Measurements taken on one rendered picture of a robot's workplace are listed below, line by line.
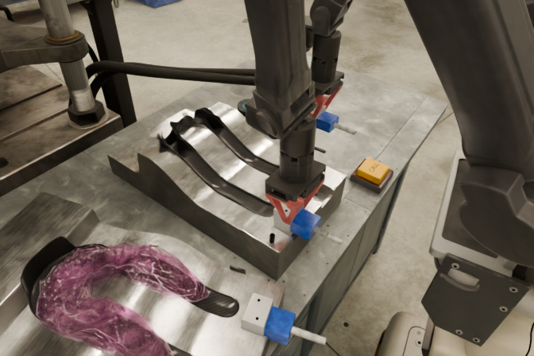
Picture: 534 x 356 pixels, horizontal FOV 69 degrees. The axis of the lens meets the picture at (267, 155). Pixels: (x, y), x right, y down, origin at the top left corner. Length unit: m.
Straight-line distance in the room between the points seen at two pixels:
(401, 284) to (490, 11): 1.63
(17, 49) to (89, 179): 0.36
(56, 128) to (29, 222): 0.50
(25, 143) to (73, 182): 0.25
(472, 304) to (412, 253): 1.33
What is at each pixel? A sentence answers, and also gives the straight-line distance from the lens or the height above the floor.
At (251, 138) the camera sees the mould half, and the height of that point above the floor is 0.90.
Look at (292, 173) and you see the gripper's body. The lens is 0.64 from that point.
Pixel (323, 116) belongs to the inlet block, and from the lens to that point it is 0.95.
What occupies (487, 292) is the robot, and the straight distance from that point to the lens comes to 0.62.
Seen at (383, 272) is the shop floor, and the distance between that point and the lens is 1.85.
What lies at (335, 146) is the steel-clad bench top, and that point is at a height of 0.80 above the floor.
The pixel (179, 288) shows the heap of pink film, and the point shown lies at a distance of 0.68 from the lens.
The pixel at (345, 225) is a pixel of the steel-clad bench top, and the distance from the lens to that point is 0.90.
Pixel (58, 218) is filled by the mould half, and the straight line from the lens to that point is 0.81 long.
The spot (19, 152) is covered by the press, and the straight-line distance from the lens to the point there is 1.23.
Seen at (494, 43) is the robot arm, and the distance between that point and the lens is 0.28.
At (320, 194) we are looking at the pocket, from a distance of 0.86.
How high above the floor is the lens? 1.47
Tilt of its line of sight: 40 degrees down
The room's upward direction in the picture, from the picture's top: 3 degrees clockwise
